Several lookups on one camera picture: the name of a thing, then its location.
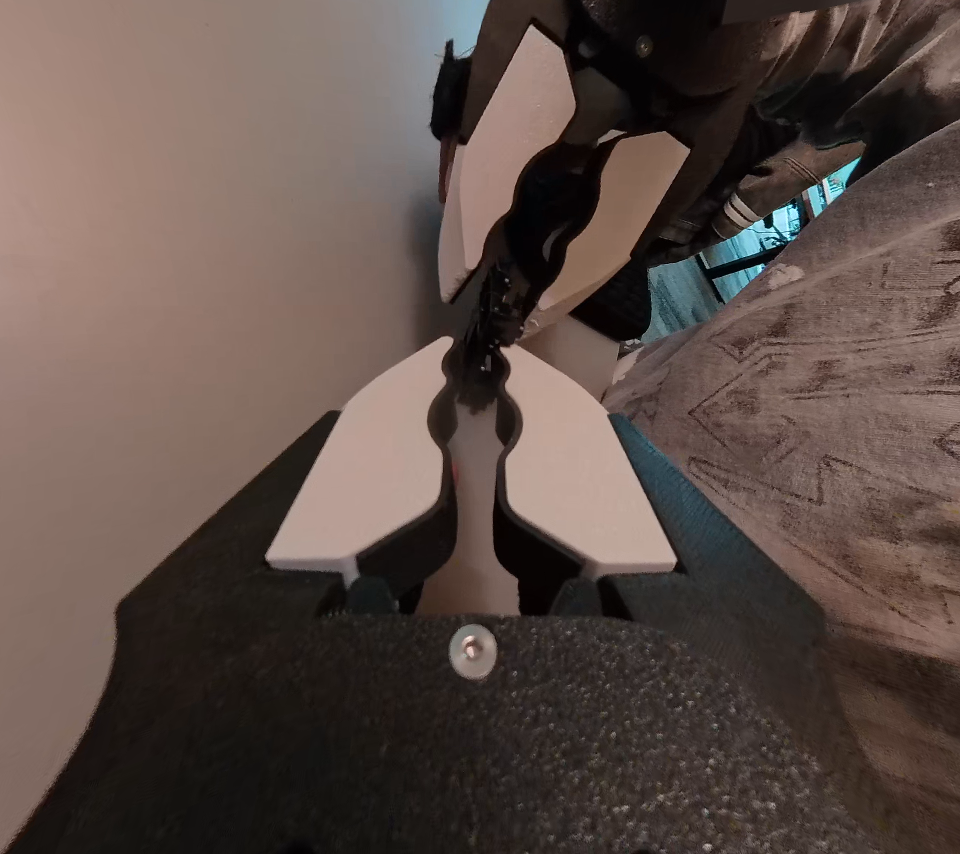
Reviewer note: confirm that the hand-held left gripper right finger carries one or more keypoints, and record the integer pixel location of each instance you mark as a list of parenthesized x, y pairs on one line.
[(585, 494)]

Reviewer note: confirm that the person's grey sweatshirt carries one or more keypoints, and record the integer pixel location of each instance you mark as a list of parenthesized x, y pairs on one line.
[(810, 494)]

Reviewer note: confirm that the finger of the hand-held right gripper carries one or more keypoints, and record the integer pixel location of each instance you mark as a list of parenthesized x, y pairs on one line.
[(503, 134), (623, 209)]

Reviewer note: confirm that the black lego chassis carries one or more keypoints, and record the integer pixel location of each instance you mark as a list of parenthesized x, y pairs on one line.
[(488, 337)]

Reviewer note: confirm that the person's right hand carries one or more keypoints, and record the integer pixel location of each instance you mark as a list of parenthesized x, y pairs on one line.
[(446, 119)]

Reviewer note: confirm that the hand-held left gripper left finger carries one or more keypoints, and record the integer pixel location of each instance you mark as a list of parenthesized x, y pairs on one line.
[(360, 494)]

